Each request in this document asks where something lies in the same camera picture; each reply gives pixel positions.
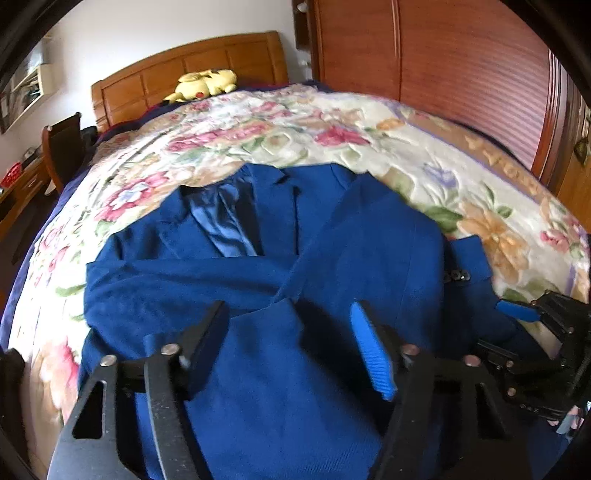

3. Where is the blue suit jacket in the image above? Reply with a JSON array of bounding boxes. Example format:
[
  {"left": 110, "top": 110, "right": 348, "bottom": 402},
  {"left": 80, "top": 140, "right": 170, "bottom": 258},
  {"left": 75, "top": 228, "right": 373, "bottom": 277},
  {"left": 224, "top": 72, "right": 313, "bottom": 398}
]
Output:
[{"left": 78, "top": 162, "right": 532, "bottom": 480}]

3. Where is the wooden slatted wardrobe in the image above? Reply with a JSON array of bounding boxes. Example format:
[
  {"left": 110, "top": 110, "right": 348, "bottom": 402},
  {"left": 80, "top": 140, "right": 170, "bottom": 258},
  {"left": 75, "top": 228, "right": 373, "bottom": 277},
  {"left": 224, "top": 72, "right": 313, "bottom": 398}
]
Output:
[{"left": 293, "top": 0, "right": 591, "bottom": 199}]

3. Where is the white wall shelf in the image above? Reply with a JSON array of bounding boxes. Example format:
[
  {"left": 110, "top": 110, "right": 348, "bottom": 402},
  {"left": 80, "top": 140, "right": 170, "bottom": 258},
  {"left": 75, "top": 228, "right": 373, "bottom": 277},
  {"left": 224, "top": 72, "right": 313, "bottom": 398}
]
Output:
[{"left": 0, "top": 37, "right": 58, "bottom": 134}]

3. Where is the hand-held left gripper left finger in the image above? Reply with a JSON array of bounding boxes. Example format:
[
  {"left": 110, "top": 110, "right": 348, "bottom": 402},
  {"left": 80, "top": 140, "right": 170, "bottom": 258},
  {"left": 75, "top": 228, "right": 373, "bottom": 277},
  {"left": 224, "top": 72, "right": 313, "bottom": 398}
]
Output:
[{"left": 46, "top": 300, "right": 229, "bottom": 480}]

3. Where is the floral blanket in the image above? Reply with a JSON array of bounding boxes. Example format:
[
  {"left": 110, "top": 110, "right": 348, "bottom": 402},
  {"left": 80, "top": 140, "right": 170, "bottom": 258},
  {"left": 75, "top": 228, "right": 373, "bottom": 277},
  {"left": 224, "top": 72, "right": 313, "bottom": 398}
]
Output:
[{"left": 0, "top": 85, "right": 591, "bottom": 472}]

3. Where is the yellow plush toy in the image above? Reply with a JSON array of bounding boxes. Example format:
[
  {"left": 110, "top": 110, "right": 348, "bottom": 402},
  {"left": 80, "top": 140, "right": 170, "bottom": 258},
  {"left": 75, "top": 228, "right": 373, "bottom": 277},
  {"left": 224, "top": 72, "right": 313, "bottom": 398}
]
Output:
[{"left": 164, "top": 68, "right": 238, "bottom": 104}]

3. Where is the red basket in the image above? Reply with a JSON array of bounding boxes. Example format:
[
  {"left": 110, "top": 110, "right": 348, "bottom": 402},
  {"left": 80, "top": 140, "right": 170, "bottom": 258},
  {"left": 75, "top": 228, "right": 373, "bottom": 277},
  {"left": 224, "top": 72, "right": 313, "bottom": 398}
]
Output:
[{"left": 0, "top": 162, "right": 23, "bottom": 188}]

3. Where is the wooden desk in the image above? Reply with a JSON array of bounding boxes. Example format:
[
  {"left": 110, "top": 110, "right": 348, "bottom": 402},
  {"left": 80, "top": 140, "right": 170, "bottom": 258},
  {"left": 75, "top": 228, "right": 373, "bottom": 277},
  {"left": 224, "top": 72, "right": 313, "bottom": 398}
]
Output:
[{"left": 0, "top": 154, "right": 51, "bottom": 245}]

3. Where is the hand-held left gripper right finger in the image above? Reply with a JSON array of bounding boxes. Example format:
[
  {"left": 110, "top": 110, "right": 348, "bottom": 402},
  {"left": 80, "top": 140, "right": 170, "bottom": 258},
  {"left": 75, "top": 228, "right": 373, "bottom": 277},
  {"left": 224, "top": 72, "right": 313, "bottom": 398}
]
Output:
[{"left": 350, "top": 300, "right": 532, "bottom": 480}]

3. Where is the black garment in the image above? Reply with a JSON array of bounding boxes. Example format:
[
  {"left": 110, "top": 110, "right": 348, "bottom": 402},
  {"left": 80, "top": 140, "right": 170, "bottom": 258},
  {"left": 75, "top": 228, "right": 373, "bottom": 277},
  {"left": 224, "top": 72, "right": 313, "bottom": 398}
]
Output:
[{"left": 0, "top": 348, "right": 26, "bottom": 444}]

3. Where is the wooden bed headboard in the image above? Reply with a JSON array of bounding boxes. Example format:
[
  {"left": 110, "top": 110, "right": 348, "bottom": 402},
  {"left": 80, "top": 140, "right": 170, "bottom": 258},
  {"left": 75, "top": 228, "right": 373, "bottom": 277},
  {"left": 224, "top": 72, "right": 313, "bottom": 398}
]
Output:
[{"left": 91, "top": 31, "right": 289, "bottom": 134}]

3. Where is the wooden chair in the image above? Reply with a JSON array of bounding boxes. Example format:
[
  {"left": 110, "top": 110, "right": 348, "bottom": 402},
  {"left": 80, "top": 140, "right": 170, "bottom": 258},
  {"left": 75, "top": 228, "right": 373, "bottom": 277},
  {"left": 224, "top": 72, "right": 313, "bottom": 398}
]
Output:
[{"left": 41, "top": 112, "right": 86, "bottom": 195}]

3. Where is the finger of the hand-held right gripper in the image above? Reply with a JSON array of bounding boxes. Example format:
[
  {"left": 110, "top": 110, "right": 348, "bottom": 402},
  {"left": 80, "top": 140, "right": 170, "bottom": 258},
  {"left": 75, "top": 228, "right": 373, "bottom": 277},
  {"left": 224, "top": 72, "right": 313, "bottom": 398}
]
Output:
[
  {"left": 475, "top": 338, "right": 568, "bottom": 418},
  {"left": 496, "top": 298, "right": 555, "bottom": 324}
]

